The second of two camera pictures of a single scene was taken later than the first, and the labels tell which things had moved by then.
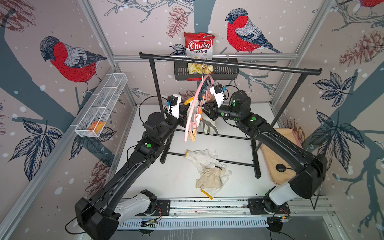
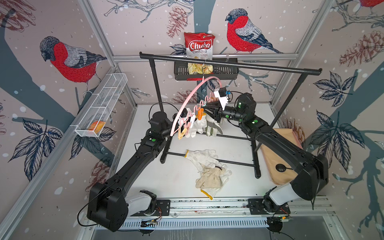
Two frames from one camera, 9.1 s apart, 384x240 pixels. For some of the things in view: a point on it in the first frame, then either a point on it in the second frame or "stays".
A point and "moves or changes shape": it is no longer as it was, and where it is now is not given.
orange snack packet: x=97 y=126 stays
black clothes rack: x=307 y=71 stays
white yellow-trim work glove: x=190 y=101 to x=198 y=126
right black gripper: x=213 y=109 stays
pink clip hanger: x=204 y=94 moves or changes shape
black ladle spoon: x=281 y=168 stays
